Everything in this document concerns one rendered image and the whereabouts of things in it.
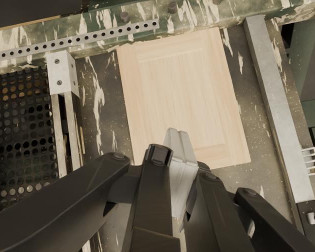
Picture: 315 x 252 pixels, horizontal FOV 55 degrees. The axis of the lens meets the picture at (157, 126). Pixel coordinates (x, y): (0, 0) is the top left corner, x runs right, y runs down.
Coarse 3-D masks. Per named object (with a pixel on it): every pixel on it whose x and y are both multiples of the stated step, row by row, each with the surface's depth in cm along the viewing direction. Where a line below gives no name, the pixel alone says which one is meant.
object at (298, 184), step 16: (256, 16) 88; (256, 32) 86; (256, 48) 86; (256, 64) 86; (272, 64) 84; (272, 80) 83; (272, 96) 82; (272, 112) 82; (288, 112) 81; (272, 128) 83; (288, 128) 80; (288, 144) 80; (288, 160) 79; (288, 176) 78; (304, 176) 78; (288, 192) 80; (304, 192) 77
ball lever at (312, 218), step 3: (306, 213) 75; (309, 213) 74; (312, 213) 74; (306, 216) 75; (309, 216) 74; (312, 216) 74; (309, 219) 74; (312, 219) 73; (309, 222) 74; (312, 222) 73
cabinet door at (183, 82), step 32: (192, 32) 90; (128, 64) 90; (160, 64) 90; (192, 64) 89; (224, 64) 88; (128, 96) 88; (160, 96) 88; (192, 96) 87; (224, 96) 86; (160, 128) 86; (192, 128) 85; (224, 128) 84; (224, 160) 82
